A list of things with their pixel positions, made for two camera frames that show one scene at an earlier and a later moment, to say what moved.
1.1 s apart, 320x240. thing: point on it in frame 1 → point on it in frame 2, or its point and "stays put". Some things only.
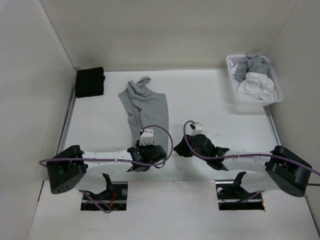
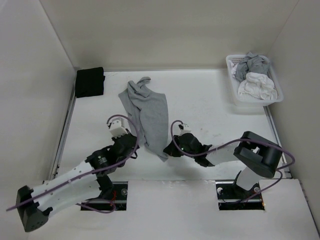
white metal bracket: (198, 129) → (184, 128)
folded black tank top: (89, 82) stays put
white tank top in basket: (255, 84) stays put
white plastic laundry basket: (242, 100) stays put
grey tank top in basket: (252, 63) stays put
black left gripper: (139, 147) → (114, 138)
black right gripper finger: (184, 149) → (172, 149)
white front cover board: (171, 210) stays put
